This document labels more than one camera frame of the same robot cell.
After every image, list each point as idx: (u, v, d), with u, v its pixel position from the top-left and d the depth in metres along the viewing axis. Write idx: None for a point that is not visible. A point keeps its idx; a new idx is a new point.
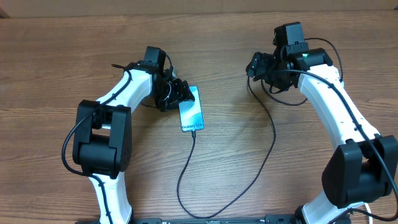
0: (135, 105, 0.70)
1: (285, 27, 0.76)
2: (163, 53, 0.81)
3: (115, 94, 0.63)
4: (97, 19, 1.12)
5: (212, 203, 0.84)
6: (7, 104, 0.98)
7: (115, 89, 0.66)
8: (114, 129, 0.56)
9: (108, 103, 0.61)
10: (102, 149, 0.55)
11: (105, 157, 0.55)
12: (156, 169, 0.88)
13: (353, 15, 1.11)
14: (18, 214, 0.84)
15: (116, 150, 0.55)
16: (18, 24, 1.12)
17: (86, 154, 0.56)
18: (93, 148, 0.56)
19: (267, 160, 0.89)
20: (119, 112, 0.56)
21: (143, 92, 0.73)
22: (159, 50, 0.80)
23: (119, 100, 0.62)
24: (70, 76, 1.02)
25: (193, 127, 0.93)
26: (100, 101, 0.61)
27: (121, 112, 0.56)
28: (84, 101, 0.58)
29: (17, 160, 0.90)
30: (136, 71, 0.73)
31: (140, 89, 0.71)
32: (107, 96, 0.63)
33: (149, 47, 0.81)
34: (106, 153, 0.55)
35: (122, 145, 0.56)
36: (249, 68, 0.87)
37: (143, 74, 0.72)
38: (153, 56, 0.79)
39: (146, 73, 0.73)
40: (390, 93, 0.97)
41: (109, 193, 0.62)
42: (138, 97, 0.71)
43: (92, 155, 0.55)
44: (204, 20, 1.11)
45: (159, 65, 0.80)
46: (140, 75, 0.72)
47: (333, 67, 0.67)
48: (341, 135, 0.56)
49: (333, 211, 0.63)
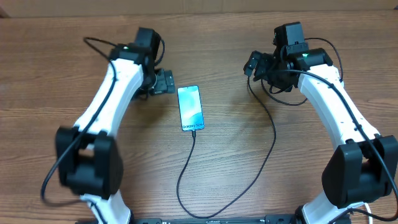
0: (123, 108, 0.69)
1: (285, 27, 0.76)
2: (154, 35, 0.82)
3: (96, 114, 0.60)
4: (97, 19, 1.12)
5: (212, 203, 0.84)
6: (7, 104, 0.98)
7: (97, 101, 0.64)
8: (98, 160, 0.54)
9: (89, 128, 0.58)
10: (88, 178, 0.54)
11: (92, 185, 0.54)
12: (156, 169, 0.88)
13: (353, 15, 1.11)
14: (18, 214, 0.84)
15: (103, 181, 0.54)
16: (18, 24, 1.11)
17: (73, 182, 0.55)
18: (79, 177, 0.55)
19: (267, 160, 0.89)
20: (102, 140, 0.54)
21: (130, 91, 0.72)
22: (152, 32, 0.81)
23: (101, 119, 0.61)
24: (70, 76, 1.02)
25: (193, 127, 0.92)
26: (79, 125, 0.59)
27: (104, 144, 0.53)
28: (63, 130, 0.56)
29: (17, 160, 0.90)
30: (120, 65, 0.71)
31: (126, 90, 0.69)
32: (89, 117, 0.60)
33: (140, 28, 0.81)
34: (92, 182, 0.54)
35: (107, 175, 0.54)
36: (247, 67, 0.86)
37: (128, 71, 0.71)
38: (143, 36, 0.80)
39: (134, 65, 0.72)
40: (390, 93, 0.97)
41: (104, 210, 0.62)
42: (125, 98, 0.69)
43: (79, 183, 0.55)
44: (204, 20, 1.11)
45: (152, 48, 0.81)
46: (125, 74, 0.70)
47: (333, 67, 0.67)
48: (341, 135, 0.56)
49: (333, 211, 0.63)
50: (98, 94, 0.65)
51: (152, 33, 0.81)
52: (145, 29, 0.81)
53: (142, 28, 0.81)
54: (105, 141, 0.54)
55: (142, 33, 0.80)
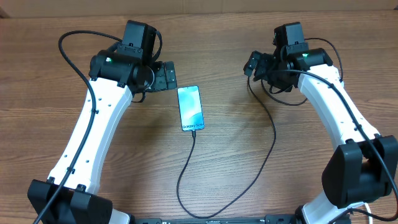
0: (107, 143, 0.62)
1: (285, 27, 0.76)
2: (147, 32, 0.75)
3: (72, 165, 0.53)
4: (97, 19, 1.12)
5: (212, 203, 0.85)
6: (7, 104, 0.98)
7: (75, 144, 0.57)
8: (78, 215, 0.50)
9: (66, 183, 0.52)
10: None
11: None
12: (156, 169, 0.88)
13: (353, 16, 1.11)
14: (18, 214, 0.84)
15: None
16: (18, 24, 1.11)
17: None
18: None
19: (267, 160, 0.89)
20: (81, 196, 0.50)
21: (115, 119, 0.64)
22: (144, 28, 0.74)
23: (79, 171, 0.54)
24: (70, 76, 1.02)
25: (193, 127, 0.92)
26: (56, 178, 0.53)
27: (81, 203, 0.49)
28: (37, 183, 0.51)
29: (17, 160, 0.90)
30: (102, 89, 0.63)
31: (110, 121, 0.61)
32: (64, 170, 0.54)
33: (130, 23, 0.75)
34: None
35: None
36: (247, 67, 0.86)
37: (111, 96, 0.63)
38: (134, 33, 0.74)
39: (118, 86, 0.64)
40: (390, 93, 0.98)
41: None
42: (110, 130, 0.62)
43: None
44: (204, 20, 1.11)
45: (145, 48, 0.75)
46: (107, 102, 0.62)
47: (333, 67, 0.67)
48: (341, 135, 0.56)
49: (333, 211, 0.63)
50: (76, 134, 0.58)
51: (143, 30, 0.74)
52: (135, 24, 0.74)
53: (133, 22, 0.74)
54: (84, 198, 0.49)
55: (132, 30, 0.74)
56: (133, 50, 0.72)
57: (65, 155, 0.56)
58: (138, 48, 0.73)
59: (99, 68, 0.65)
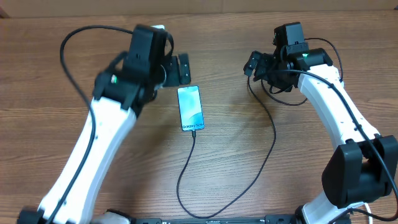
0: (104, 170, 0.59)
1: (285, 27, 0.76)
2: (155, 40, 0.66)
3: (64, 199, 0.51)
4: (97, 19, 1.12)
5: (212, 203, 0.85)
6: (6, 104, 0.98)
7: (71, 172, 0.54)
8: None
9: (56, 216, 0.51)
10: None
11: None
12: (156, 169, 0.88)
13: (353, 15, 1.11)
14: (18, 214, 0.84)
15: None
16: (18, 24, 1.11)
17: None
18: None
19: (267, 160, 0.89)
20: None
21: (115, 144, 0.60)
22: (153, 35, 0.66)
23: (70, 205, 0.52)
24: (70, 76, 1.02)
25: (193, 127, 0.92)
26: (46, 208, 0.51)
27: None
28: (26, 214, 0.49)
29: (17, 160, 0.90)
30: (103, 112, 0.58)
31: (109, 149, 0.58)
32: (56, 201, 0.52)
33: (139, 29, 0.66)
34: None
35: None
36: (247, 67, 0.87)
37: (113, 122, 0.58)
38: (141, 43, 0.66)
39: (120, 111, 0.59)
40: (390, 93, 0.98)
41: None
42: (109, 154, 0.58)
43: None
44: (204, 20, 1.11)
45: (153, 59, 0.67)
46: (107, 128, 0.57)
47: (333, 67, 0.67)
48: (341, 135, 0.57)
49: (333, 211, 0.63)
50: (72, 160, 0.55)
51: (151, 39, 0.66)
52: (142, 33, 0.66)
53: (139, 30, 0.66)
54: None
55: (138, 40, 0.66)
56: (140, 61, 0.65)
57: (58, 183, 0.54)
58: (146, 59, 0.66)
59: (103, 88, 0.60)
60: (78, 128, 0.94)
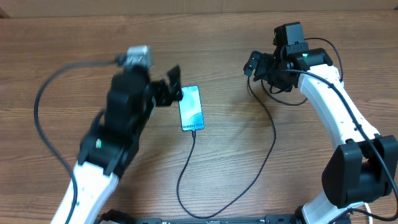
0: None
1: (285, 27, 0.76)
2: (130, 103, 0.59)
3: None
4: (97, 19, 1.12)
5: (212, 203, 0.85)
6: (6, 104, 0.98)
7: None
8: None
9: None
10: None
11: None
12: (156, 169, 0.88)
13: (353, 15, 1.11)
14: (18, 214, 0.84)
15: None
16: (18, 24, 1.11)
17: None
18: None
19: (267, 159, 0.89)
20: None
21: (99, 204, 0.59)
22: (128, 99, 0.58)
23: None
24: (70, 75, 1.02)
25: (193, 127, 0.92)
26: None
27: None
28: None
29: (17, 159, 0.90)
30: (85, 177, 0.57)
31: (91, 211, 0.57)
32: None
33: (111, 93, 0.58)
34: None
35: None
36: (247, 67, 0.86)
37: (95, 188, 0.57)
38: (117, 110, 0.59)
39: (102, 177, 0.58)
40: (390, 93, 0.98)
41: None
42: (92, 214, 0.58)
43: None
44: (204, 20, 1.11)
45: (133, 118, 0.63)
46: (89, 193, 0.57)
47: (333, 67, 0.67)
48: (341, 135, 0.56)
49: (333, 211, 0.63)
50: (55, 219, 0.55)
51: (125, 107, 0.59)
52: (115, 101, 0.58)
53: (112, 96, 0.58)
54: None
55: (113, 107, 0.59)
56: (119, 124, 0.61)
57: None
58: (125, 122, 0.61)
59: (86, 153, 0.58)
60: (78, 128, 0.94)
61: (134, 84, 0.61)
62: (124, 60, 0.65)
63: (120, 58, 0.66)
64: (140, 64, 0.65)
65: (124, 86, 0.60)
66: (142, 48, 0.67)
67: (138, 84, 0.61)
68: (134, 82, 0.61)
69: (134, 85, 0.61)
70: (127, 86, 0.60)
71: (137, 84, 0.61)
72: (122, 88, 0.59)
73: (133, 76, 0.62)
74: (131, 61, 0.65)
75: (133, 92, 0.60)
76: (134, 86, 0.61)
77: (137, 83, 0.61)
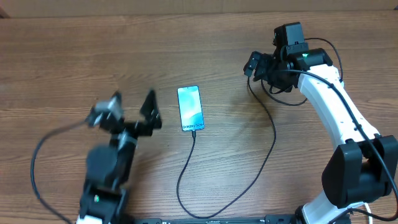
0: None
1: (285, 27, 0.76)
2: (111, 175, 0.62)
3: None
4: (97, 19, 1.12)
5: (212, 203, 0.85)
6: (7, 104, 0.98)
7: None
8: None
9: None
10: None
11: None
12: (156, 169, 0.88)
13: (353, 15, 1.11)
14: (18, 214, 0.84)
15: None
16: (18, 24, 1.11)
17: None
18: None
19: (267, 160, 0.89)
20: None
21: None
22: (105, 176, 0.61)
23: None
24: (70, 76, 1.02)
25: (193, 127, 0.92)
26: None
27: None
28: None
29: (17, 159, 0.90)
30: None
31: None
32: None
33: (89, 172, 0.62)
34: None
35: None
36: (247, 68, 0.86)
37: None
38: (98, 186, 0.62)
39: None
40: (390, 93, 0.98)
41: None
42: None
43: None
44: (204, 20, 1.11)
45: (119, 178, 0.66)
46: None
47: (333, 67, 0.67)
48: (341, 135, 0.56)
49: (332, 211, 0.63)
50: None
51: (106, 182, 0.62)
52: (94, 178, 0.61)
53: (91, 175, 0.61)
54: None
55: (93, 184, 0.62)
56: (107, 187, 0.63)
57: None
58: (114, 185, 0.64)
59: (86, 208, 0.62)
60: (78, 128, 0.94)
61: (108, 158, 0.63)
62: (94, 120, 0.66)
63: (91, 119, 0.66)
64: (111, 117, 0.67)
65: (99, 162, 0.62)
66: (109, 103, 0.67)
67: (112, 157, 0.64)
68: (108, 156, 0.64)
69: (109, 160, 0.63)
70: (102, 161, 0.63)
71: (111, 156, 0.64)
72: (99, 164, 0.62)
73: (106, 149, 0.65)
74: (102, 119, 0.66)
75: (108, 166, 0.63)
76: (108, 160, 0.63)
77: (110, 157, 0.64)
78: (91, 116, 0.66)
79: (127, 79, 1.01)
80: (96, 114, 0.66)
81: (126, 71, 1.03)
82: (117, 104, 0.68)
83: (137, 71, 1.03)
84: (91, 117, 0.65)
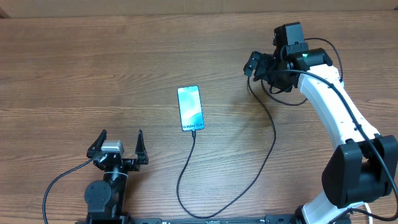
0: None
1: (285, 27, 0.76)
2: (109, 204, 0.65)
3: None
4: (97, 19, 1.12)
5: (212, 203, 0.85)
6: (6, 104, 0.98)
7: None
8: None
9: None
10: None
11: None
12: (156, 169, 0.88)
13: (353, 16, 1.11)
14: (18, 214, 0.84)
15: None
16: (18, 25, 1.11)
17: None
18: None
19: (267, 159, 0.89)
20: None
21: None
22: (104, 206, 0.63)
23: None
24: (70, 76, 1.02)
25: (193, 127, 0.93)
26: None
27: None
28: None
29: (17, 159, 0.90)
30: None
31: None
32: None
33: (89, 208, 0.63)
34: None
35: None
36: (247, 67, 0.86)
37: None
38: (101, 217, 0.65)
39: None
40: (390, 93, 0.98)
41: None
42: None
43: None
44: (204, 20, 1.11)
45: (115, 205, 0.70)
46: None
47: (333, 67, 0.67)
48: (341, 135, 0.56)
49: (333, 211, 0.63)
50: None
51: (106, 213, 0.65)
52: (95, 213, 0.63)
53: (91, 210, 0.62)
54: None
55: (96, 216, 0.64)
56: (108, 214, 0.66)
57: None
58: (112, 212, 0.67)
59: None
60: (78, 128, 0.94)
61: (104, 191, 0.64)
62: (99, 160, 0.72)
63: (96, 159, 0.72)
64: (117, 158, 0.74)
65: (96, 196, 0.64)
66: (114, 145, 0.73)
67: (107, 189, 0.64)
68: (104, 190, 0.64)
69: (104, 193, 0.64)
70: (99, 195, 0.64)
71: (107, 188, 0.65)
72: (95, 198, 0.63)
73: (100, 183, 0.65)
74: (106, 158, 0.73)
75: (106, 199, 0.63)
76: (104, 193, 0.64)
77: (106, 190, 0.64)
78: (97, 157, 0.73)
79: (127, 78, 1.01)
80: (101, 155, 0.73)
81: (126, 71, 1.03)
82: (121, 147, 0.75)
83: (137, 71, 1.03)
84: (96, 157, 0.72)
